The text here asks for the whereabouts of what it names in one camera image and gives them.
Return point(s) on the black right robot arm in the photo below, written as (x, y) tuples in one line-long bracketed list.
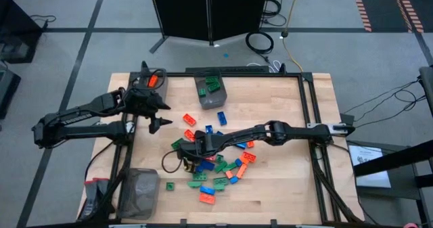
[(297, 131)]

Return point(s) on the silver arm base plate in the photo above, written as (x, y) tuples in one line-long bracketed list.
[(340, 127)]

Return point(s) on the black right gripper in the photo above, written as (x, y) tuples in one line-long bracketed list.
[(199, 145)]

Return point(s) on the pink tape roll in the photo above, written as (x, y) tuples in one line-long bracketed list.
[(411, 225)]

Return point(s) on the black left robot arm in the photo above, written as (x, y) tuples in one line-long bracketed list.
[(78, 113)]

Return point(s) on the white paper sheet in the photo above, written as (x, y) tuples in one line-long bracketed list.
[(372, 180)]

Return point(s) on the grey post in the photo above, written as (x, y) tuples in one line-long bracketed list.
[(427, 92)]

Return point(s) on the blue 2x4 toy brick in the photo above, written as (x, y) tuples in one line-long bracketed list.
[(222, 118), (207, 165), (209, 129), (241, 145), (207, 190)]

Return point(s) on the black side desk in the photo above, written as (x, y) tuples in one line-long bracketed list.
[(389, 158)]

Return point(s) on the black cabinet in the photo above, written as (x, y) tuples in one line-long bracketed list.
[(17, 28)]

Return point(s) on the black equipment case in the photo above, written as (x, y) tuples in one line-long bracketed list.
[(8, 89)]

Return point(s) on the grey mesh bin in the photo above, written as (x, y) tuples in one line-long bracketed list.
[(138, 194), (161, 86)]

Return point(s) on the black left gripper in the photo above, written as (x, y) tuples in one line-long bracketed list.
[(140, 103)]

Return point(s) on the grey plastic bin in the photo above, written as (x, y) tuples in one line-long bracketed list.
[(216, 101)]

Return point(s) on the black flat bar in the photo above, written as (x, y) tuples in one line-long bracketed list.
[(236, 69)]

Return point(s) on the black folding partition screen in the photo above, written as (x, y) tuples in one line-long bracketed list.
[(203, 11)]

